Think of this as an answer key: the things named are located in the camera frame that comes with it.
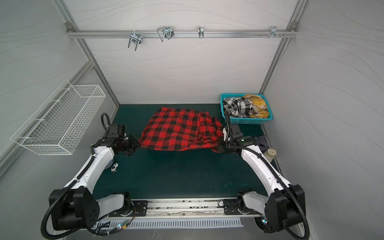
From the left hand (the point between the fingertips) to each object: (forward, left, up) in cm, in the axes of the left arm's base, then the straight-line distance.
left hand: (144, 142), depth 85 cm
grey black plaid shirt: (+33, -60, -4) cm, 69 cm away
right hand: (-1, -45, +1) cm, 45 cm away
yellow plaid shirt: (+31, -75, -2) cm, 82 cm away
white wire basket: (-3, +34, +20) cm, 39 cm away
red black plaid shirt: (+16, -20, -9) cm, 27 cm away
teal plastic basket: (+24, -66, -7) cm, 70 cm away
